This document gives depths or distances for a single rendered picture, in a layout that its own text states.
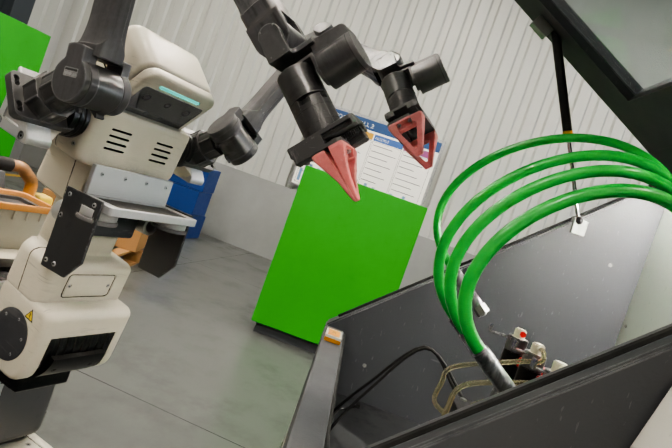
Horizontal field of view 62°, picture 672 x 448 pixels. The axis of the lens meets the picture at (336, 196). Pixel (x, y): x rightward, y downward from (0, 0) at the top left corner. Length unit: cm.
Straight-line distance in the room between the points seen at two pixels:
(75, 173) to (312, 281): 307
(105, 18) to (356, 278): 334
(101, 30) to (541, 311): 95
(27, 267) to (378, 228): 312
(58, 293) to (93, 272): 8
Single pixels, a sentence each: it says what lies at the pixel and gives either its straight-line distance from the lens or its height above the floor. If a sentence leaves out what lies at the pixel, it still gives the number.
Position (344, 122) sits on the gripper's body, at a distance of 73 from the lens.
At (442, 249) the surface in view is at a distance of 72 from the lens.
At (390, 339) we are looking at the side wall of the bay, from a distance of 114.
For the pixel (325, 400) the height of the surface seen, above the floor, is 95.
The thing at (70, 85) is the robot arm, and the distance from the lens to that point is 101.
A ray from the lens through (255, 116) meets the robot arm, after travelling 137.
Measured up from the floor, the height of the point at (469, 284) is 117.
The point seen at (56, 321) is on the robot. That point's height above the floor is 79.
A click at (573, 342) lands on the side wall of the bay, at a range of 121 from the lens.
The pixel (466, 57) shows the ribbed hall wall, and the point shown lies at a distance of 762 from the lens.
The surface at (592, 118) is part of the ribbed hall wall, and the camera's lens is 767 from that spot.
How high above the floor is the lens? 121
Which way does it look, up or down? 1 degrees down
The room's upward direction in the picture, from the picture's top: 20 degrees clockwise
